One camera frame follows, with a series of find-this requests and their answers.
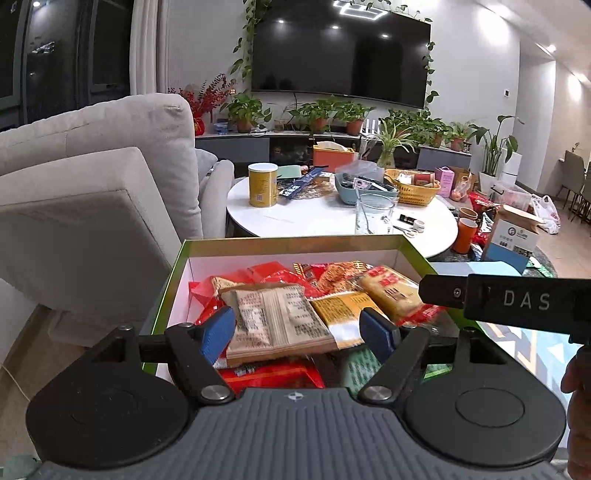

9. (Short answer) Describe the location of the green snack packet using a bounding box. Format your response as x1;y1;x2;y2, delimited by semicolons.
346;348;386;398

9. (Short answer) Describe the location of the blue stick packet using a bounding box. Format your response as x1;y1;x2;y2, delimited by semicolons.
278;167;322;200

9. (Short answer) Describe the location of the red yellow striped snack bag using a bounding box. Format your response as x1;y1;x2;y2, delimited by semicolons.
293;261;372;296

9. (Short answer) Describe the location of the red berry bouquet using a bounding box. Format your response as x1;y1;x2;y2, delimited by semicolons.
167;75;237;137

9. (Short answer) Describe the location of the green potted plant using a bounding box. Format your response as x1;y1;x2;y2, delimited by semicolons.
288;99;335;134
388;108;435;144
443;121;476;152
422;117;451;148
332;102;375;137
222;92;273;134

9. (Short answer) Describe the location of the red gift bag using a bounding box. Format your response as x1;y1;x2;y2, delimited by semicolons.
468;191;497;215

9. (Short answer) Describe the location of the grey pillow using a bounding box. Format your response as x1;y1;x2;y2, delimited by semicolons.
196;148;219;186

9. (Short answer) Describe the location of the person's right hand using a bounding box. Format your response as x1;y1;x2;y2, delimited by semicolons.
561;345;591;480

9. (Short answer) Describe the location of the white and blue carton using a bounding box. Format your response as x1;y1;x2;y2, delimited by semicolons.
480;204;546;276

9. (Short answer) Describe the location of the yellow red label snack bag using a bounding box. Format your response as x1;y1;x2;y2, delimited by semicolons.
358;265;423;324

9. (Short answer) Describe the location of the orange tissue box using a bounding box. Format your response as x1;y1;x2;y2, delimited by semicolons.
312;142;359;175

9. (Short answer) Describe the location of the white air purifier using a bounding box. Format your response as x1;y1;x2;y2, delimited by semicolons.
501;149;524;186

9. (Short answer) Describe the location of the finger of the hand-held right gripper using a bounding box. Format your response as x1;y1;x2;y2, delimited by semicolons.
418;274;468;309

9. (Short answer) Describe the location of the beige sofa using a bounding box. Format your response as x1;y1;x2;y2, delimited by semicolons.
0;93;236;347

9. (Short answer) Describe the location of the red crinkly snack bag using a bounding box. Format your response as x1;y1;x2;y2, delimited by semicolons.
190;261;298;324

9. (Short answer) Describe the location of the wall television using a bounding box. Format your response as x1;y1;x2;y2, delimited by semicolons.
250;6;433;110

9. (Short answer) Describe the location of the glass pitcher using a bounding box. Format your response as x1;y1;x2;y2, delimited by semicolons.
354;192;396;236

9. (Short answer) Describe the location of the white plastic bag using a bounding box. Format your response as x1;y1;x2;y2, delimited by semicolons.
531;195;560;234

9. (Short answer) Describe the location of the sliced bread packet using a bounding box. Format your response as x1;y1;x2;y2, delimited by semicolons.
219;284;337;367

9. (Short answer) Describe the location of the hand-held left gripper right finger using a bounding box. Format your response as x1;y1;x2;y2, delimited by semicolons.
359;308;509;407

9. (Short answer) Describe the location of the large leaf potted plant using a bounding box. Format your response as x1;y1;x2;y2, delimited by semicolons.
468;114;526;193

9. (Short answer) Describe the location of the clear storage bin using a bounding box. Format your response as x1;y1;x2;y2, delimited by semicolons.
491;181;533;219

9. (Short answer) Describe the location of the pink box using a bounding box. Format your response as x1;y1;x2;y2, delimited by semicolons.
435;165;456;198

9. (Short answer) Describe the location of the white round table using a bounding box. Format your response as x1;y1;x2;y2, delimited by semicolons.
226;174;459;260

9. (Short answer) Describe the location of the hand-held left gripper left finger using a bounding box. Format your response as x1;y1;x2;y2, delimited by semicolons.
85;306;237;407

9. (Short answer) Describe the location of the spider plant in vase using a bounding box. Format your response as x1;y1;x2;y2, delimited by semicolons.
369;119;417;169

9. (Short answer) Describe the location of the yellow can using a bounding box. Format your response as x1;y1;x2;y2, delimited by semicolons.
248;162;279;208

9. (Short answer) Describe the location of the green cardboard box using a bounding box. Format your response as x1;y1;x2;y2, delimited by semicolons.
139;234;490;402

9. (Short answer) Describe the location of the small yellow snack packet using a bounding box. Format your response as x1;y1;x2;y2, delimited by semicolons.
308;291;386;349

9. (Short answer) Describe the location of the yellow woven basket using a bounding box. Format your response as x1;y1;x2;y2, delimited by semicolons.
383;168;442;206

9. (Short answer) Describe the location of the orange cup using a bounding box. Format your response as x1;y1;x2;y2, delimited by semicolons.
452;217;479;255

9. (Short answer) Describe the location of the white curtain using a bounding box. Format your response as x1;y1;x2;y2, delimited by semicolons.
129;0;169;99

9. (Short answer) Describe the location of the black framed window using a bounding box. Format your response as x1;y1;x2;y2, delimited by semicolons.
0;0;134;132

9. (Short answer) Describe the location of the teal plastic tray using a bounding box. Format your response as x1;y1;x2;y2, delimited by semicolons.
334;171;399;207

